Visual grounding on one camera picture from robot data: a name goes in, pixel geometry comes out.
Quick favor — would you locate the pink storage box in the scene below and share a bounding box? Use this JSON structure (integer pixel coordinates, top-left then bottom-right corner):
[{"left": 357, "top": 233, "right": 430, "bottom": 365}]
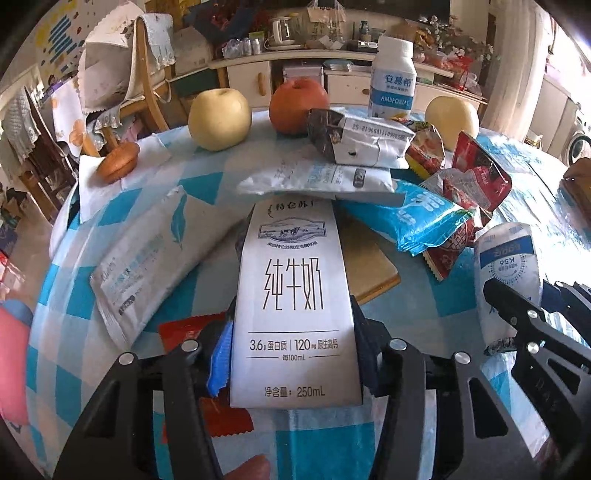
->
[{"left": 283, "top": 63, "right": 325, "bottom": 87}]

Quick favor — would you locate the yellow pear left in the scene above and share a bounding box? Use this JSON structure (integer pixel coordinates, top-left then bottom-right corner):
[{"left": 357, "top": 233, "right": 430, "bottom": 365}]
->
[{"left": 187, "top": 88, "right": 252, "bottom": 152}]

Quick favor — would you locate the blue white checkered tablecloth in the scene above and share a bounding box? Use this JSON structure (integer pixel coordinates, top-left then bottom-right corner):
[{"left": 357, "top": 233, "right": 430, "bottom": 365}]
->
[{"left": 19, "top": 111, "right": 590, "bottom": 479}]

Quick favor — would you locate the red snack packet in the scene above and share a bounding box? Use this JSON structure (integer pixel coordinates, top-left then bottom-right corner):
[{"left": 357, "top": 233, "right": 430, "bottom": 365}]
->
[{"left": 158, "top": 312, "right": 254, "bottom": 437}]

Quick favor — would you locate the blue cartoon snack bag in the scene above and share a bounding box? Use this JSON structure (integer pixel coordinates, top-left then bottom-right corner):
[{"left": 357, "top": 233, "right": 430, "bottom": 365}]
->
[{"left": 335, "top": 180, "right": 472, "bottom": 256}]

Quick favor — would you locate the red crumpled snack bag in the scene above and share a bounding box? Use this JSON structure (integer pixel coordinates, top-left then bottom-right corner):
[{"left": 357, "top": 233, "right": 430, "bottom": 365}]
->
[{"left": 422, "top": 132, "right": 512, "bottom": 281}]

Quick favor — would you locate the dark wooden dining chair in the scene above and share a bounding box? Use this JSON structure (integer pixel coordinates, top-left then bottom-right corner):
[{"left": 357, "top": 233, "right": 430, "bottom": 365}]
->
[{"left": 1, "top": 87, "right": 75, "bottom": 224}]

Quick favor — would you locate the upright white yogurt bottle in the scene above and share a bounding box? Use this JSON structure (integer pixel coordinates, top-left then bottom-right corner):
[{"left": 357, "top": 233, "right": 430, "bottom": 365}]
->
[{"left": 368, "top": 35, "right": 417, "bottom": 120}]

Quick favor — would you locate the white grey wipes pouch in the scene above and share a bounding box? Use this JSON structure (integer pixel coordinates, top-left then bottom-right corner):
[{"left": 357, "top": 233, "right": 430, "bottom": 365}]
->
[{"left": 89, "top": 185, "right": 250, "bottom": 351}]

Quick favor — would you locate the wooden chair with cloths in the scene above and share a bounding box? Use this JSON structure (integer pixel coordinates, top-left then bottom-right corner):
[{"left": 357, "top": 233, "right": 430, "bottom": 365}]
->
[{"left": 77, "top": 1, "right": 175, "bottom": 135}]

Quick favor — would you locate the clear plastic bag on cabinet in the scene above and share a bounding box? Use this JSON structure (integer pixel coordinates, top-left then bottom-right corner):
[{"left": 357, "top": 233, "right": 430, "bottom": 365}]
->
[{"left": 304, "top": 0, "right": 346, "bottom": 50}]

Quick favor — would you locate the yellow pear right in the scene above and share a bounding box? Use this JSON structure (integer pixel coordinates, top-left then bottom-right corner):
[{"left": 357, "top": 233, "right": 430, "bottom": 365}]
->
[{"left": 425, "top": 96, "right": 480, "bottom": 151}]

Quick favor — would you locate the cream tv cabinet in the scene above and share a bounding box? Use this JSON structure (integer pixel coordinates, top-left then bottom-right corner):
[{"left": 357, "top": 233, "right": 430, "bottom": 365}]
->
[{"left": 208, "top": 49, "right": 487, "bottom": 113}]

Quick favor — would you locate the white paper napkin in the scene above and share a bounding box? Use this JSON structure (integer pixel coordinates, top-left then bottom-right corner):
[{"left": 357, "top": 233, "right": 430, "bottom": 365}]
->
[{"left": 79, "top": 135, "right": 171, "bottom": 224}]

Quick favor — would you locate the yellow pear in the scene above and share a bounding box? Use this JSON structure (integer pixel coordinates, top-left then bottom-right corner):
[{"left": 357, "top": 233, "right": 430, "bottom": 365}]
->
[
  {"left": 425, "top": 96, "right": 480, "bottom": 151},
  {"left": 187, "top": 88, "right": 252, "bottom": 152}
]

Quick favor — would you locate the white foil pouch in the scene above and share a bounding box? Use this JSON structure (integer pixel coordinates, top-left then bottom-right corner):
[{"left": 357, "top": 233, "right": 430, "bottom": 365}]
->
[{"left": 236, "top": 160, "right": 406, "bottom": 207}]

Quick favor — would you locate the person's left hand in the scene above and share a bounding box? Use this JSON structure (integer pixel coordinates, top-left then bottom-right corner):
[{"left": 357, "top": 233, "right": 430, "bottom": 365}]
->
[{"left": 224, "top": 455, "right": 270, "bottom": 480}]

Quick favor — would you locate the red apple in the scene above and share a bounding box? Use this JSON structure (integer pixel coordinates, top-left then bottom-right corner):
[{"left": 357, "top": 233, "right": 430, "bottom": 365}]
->
[{"left": 269, "top": 77, "right": 329, "bottom": 135}]

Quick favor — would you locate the yellow red snack bag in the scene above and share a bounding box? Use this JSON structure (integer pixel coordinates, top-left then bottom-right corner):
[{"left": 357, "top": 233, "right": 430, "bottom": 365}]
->
[{"left": 404, "top": 119, "right": 445, "bottom": 180}]

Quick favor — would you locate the square tan biscuit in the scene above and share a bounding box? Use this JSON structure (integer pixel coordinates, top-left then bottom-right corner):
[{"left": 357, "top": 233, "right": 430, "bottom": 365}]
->
[{"left": 337, "top": 213, "right": 402, "bottom": 305}]

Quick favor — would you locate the white milk carton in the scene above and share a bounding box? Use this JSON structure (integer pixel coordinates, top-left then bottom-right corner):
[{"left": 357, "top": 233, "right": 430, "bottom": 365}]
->
[{"left": 229, "top": 195, "right": 363, "bottom": 409}]

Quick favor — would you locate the brown muffin cake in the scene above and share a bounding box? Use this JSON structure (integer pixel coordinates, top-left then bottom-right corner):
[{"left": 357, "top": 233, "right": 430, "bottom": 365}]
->
[{"left": 96, "top": 142, "right": 140, "bottom": 184}]

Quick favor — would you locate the white electric kettle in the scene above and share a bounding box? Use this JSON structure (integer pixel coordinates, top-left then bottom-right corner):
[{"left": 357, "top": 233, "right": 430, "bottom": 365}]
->
[{"left": 267, "top": 16, "right": 301, "bottom": 50}]

